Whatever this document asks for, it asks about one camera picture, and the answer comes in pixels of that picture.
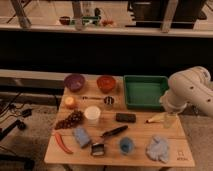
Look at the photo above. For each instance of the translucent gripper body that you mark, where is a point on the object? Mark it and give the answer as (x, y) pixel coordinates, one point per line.
(169, 119)

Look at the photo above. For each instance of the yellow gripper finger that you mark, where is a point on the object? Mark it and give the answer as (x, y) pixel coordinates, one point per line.
(156, 118)

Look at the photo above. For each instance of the blue sponge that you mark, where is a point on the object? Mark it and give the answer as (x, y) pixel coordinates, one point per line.
(81, 136)

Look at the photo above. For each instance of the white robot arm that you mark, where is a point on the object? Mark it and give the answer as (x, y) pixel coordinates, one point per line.
(190, 86)

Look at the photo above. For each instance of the blue plastic cup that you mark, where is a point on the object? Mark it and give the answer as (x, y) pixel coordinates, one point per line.
(126, 145)

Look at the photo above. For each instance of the white plastic cup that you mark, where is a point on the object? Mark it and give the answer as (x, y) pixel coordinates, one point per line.
(92, 114)

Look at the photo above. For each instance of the green plastic tray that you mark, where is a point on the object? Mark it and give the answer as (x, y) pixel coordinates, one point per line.
(143, 91)

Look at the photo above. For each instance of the light blue cloth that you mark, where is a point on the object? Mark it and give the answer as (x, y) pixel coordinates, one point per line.
(158, 149)

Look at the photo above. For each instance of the dark rectangular block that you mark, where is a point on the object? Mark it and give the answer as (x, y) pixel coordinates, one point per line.
(124, 117)

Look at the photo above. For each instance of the red bowl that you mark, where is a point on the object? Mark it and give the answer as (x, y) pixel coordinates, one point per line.
(106, 83)

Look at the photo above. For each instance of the bunch of dark grapes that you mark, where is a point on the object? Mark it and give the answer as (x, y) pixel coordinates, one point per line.
(75, 118)

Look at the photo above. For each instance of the purple bowl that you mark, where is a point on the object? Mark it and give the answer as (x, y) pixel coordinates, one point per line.
(74, 82)

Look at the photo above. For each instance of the orange yellow fruit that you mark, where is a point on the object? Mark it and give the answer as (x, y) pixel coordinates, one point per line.
(70, 102)

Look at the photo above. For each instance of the red chili pepper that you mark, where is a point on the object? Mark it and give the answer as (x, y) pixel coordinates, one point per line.
(61, 144)

